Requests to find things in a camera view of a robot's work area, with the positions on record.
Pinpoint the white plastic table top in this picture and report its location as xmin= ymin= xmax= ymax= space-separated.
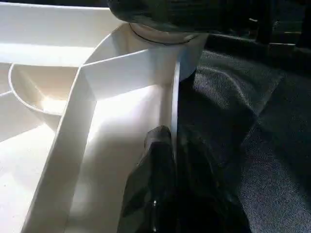
xmin=0 ymin=0 xmax=210 ymax=233

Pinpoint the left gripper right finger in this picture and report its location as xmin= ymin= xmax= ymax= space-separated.
xmin=176 ymin=130 xmax=254 ymax=233

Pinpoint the black work mat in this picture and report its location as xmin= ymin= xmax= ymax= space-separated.
xmin=174 ymin=0 xmax=311 ymax=233

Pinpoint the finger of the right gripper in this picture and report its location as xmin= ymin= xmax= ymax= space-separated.
xmin=106 ymin=0 xmax=273 ymax=34

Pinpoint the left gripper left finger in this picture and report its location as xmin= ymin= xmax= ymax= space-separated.
xmin=117 ymin=125 xmax=179 ymax=233

